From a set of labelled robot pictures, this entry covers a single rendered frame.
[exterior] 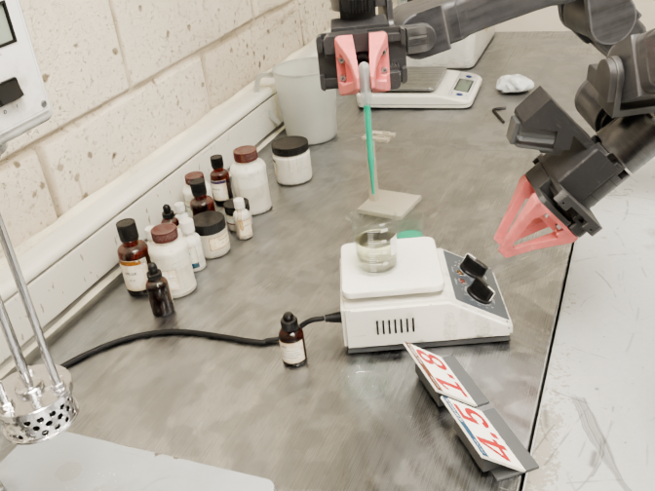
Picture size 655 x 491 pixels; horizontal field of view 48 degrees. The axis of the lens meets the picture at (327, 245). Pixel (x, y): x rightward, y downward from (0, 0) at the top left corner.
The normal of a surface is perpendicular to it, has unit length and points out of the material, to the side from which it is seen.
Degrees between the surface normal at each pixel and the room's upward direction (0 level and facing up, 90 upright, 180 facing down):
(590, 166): 91
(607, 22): 90
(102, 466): 0
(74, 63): 90
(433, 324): 90
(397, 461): 0
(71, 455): 0
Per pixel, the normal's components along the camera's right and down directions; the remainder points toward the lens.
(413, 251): -0.11, -0.87
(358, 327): 0.00, 0.49
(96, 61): 0.92, 0.09
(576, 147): -0.73, -0.59
